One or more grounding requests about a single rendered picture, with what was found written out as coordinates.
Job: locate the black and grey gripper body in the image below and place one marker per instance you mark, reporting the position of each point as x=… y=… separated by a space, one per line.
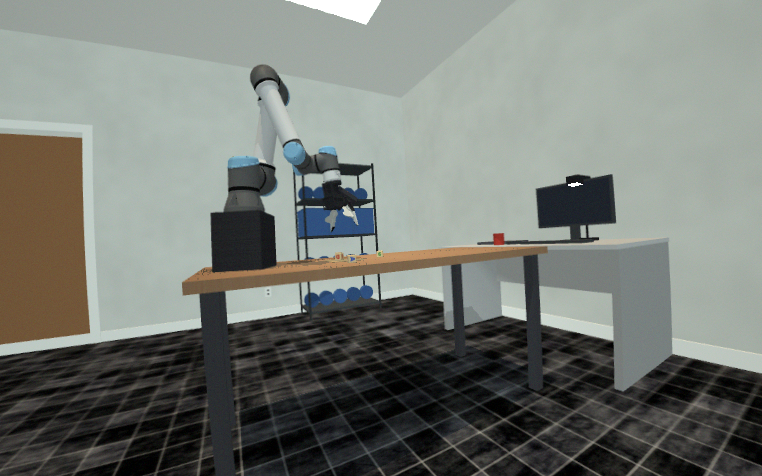
x=337 y=199

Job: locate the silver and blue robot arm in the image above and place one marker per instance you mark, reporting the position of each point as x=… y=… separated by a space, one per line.
x=244 y=173

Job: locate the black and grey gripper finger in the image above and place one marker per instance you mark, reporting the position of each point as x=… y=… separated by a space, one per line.
x=349 y=210
x=332 y=219

